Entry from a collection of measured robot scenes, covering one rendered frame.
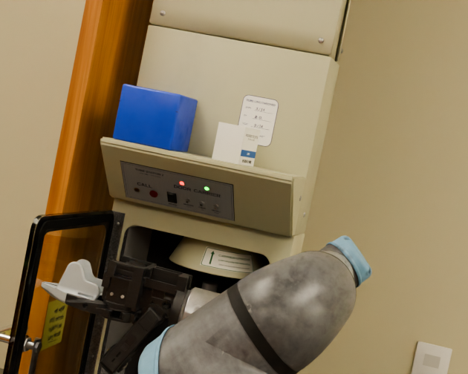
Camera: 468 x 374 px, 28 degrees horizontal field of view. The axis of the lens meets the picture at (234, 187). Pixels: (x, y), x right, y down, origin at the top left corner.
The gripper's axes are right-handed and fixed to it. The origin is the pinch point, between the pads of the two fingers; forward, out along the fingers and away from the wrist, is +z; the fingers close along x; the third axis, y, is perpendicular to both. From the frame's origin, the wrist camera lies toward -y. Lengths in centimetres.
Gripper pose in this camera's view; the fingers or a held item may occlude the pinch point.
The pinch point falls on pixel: (49, 291)
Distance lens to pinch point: 138.3
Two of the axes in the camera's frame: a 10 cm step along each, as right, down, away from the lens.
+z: -9.6, -2.3, 1.6
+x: -1.7, 0.2, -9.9
